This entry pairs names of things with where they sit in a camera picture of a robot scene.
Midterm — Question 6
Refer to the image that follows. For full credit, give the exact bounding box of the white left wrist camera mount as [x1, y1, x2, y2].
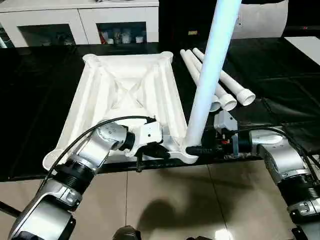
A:
[119, 119, 165, 158]

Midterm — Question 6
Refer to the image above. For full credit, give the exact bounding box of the white sideboard with glass doors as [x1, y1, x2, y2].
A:
[0, 0, 160, 48]

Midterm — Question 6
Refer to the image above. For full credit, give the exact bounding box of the white plastic table top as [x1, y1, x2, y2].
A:
[41, 51, 201, 171]

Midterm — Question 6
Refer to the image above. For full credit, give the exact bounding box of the white plastic table leg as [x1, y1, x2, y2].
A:
[184, 49, 237, 112]
[179, 49, 221, 112]
[192, 48, 256, 106]
[184, 0, 242, 148]

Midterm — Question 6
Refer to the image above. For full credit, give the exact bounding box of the black work mat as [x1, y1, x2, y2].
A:
[0, 36, 320, 182]

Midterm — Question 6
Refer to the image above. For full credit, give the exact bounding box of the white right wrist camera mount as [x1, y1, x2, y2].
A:
[213, 111, 240, 156]

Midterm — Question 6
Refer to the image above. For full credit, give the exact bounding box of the grey cushion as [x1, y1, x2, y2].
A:
[231, 0, 289, 40]

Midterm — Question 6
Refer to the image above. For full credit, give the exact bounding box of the blue and white mop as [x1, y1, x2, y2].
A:
[0, 23, 12, 48]

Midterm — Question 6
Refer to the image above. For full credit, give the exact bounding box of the black cabinet with gold label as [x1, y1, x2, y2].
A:
[158, 0, 241, 42]

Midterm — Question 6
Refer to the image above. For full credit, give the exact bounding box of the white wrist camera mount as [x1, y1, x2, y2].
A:
[119, 119, 165, 158]
[213, 111, 240, 156]

